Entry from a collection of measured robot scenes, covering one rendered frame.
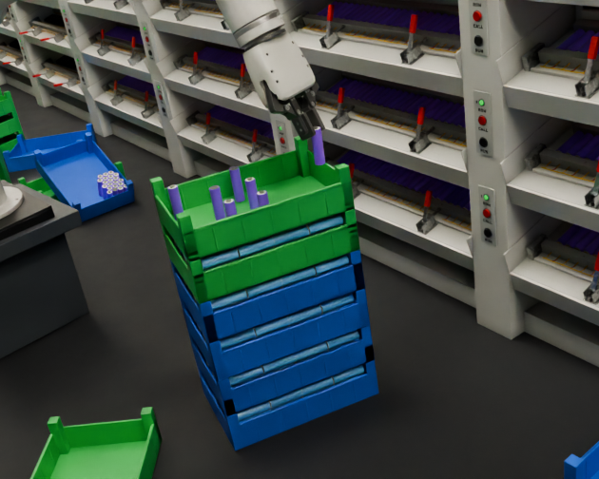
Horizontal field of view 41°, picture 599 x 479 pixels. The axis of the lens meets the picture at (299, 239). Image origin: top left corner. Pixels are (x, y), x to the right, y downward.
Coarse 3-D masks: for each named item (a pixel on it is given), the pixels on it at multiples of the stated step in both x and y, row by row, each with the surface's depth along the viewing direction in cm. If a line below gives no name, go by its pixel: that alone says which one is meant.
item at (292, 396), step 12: (348, 372) 153; (360, 372) 154; (312, 384) 151; (324, 384) 152; (336, 384) 154; (288, 396) 150; (300, 396) 151; (252, 408) 148; (264, 408) 148; (276, 408) 151; (240, 420) 147
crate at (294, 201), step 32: (288, 160) 152; (160, 192) 143; (192, 192) 147; (224, 192) 150; (288, 192) 148; (320, 192) 135; (352, 192) 137; (192, 224) 128; (224, 224) 130; (256, 224) 133; (288, 224) 135; (192, 256) 130
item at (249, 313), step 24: (360, 264) 144; (288, 288) 140; (312, 288) 142; (336, 288) 144; (360, 288) 146; (192, 312) 144; (216, 312) 136; (240, 312) 138; (264, 312) 140; (288, 312) 141; (216, 336) 138
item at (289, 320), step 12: (336, 300) 146; (348, 300) 147; (300, 312) 144; (312, 312) 144; (324, 312) 146; (264, 324) 142; (276, 324) 142; (288, 324) 143; (228, 336) 141; (240, 336) 141; (252, 336) 141; (228, 348) 141
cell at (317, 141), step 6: (318, 126) 135; (318, 132) 134; (312, 138) 134; (318, 138) 134; (312, 144) 135; (318, 144) 135; (318, 150) 135; (318, 156) 136; (324, 156) 136; (318, 162) 136; (324, 162) 136
